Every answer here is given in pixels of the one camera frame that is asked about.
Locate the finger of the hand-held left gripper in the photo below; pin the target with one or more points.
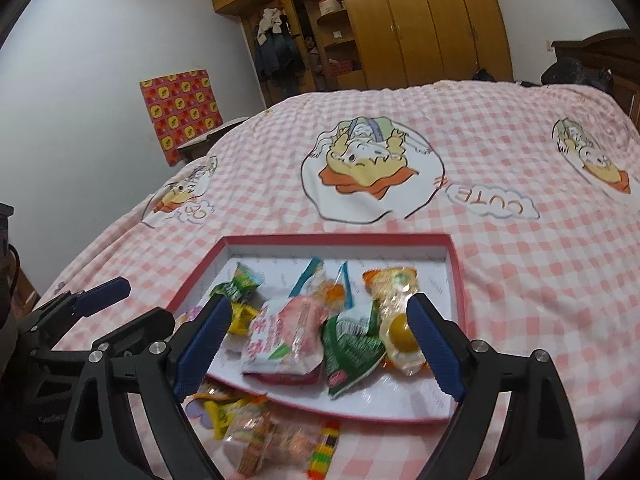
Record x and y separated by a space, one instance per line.
145 327
105 292

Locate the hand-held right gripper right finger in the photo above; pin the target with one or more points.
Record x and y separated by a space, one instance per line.
435 350

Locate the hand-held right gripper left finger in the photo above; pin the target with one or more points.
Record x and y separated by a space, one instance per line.
205 345

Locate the orange-edged clear snack packet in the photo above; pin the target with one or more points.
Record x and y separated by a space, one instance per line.
395 305

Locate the green and yellow snack packet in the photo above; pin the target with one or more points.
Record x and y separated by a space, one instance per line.
240 282

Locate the pink snack packet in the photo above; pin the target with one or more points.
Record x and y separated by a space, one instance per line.
285 335

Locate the blue-edged clear snack packet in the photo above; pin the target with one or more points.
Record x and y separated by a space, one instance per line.
320 285

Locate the shallow red cardboard box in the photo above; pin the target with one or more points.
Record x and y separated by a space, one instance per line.
350 250

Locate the clear packet with striped snacks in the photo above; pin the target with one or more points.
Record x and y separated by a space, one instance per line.
250 435

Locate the clear packet of orange snacks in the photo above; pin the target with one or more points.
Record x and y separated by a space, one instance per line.
297 440

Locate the yellow candy packet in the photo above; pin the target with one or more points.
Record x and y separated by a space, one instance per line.
225 410

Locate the small dark side table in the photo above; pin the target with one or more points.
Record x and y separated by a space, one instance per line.
205 140

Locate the pink checked printed blanket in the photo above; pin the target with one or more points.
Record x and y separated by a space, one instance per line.
500 160

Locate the small dark cloth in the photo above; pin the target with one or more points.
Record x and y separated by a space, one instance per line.
484 75

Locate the dark hanging clothes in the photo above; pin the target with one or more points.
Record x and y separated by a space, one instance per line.
275 50

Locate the red item on shelf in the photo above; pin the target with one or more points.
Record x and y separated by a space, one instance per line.
342 66

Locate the wooden wardrobe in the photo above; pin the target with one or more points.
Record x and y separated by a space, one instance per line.
425 25

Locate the dark wooden headboard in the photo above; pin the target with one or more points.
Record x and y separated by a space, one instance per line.
600 47

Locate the white round tin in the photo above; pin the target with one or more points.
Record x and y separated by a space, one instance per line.
331 6

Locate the red patterned wall poster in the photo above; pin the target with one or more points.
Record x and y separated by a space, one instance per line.
180 115

